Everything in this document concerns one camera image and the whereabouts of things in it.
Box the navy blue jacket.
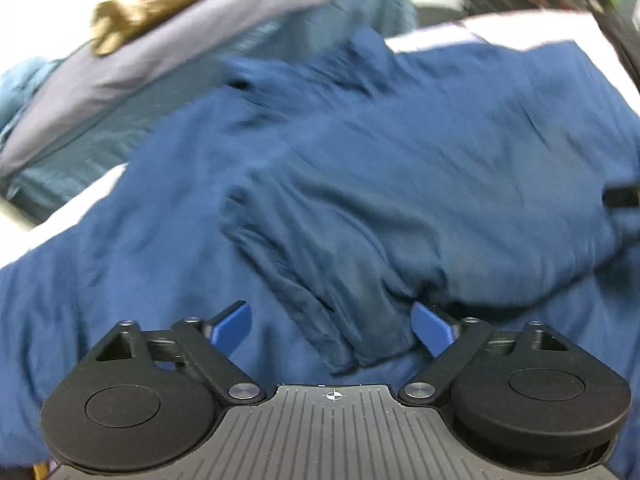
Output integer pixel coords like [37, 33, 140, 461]
[0, 25, 640, 471]

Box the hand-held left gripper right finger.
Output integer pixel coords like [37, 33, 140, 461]
[398, 302, 577, 407]

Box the pile of black clothes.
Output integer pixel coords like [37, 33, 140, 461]
[597, 5, 640, 92]

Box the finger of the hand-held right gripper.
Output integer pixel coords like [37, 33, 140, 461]
[602, 186, 635, 209]

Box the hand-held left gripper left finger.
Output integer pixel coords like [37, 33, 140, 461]
[92, 301, 267, 404]

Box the light blue quilt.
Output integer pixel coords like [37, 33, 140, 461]
[0, 57, 63, 133]

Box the olive green jacket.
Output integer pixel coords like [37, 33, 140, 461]
[90, 0, 251, 57]

